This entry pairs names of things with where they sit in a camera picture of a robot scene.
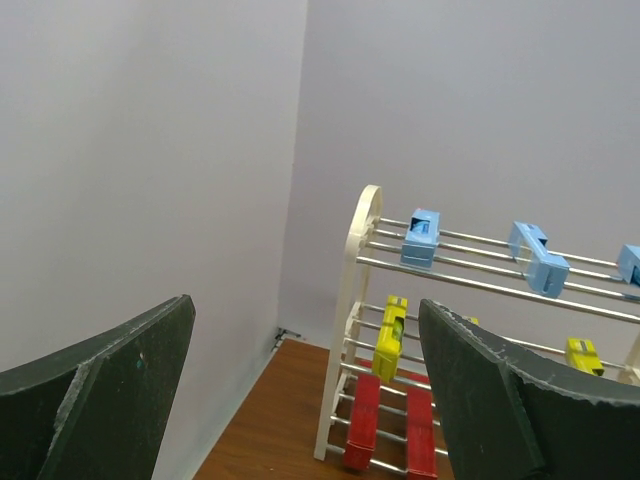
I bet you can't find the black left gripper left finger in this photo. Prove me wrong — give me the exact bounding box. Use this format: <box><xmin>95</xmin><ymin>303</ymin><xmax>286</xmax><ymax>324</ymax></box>
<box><xmin>1</xmin><ymin>295</ymin><xmax>195</xmax><ymax>479</ymax></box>

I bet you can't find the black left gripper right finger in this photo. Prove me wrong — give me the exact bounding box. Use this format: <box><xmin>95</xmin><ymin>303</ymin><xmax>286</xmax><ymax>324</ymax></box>
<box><xmin>418</xmin><ymin>299</ymin><xmax>639</xmax><ymax>479</ymax></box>

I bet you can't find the red toothpaste box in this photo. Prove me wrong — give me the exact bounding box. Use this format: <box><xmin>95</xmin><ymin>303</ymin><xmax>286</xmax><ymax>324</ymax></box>
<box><xmin>406</xmin><ymin>388</ymin><xmax>438</xmax><ymax>480</ymax></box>
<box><xmin>343</xmin><ymin>374</ymin><xmax>380</xmax><ymax>471</ymax></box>

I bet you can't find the blue toothpaste box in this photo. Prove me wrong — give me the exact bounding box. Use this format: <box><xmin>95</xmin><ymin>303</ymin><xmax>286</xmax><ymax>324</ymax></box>
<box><xmin>400</xmin><ymin>209</ymin><xmax>440</xmax><ymax>270</ymax></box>
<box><xmin>508</xmin><ymin>221</ymin><xmax>570</xmax><ymax>299</ymax></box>
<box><xmin>617</xmin><ymin>244</ymin><xmax>640</xmax><ymax>287</ymax></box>

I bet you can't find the white metal shelf rack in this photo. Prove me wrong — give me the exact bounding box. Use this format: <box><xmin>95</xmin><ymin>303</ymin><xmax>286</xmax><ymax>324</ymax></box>
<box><xmin>314</xmin><ymin>185</ymin><xmax>639</xmax><ymax>479</ymax></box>

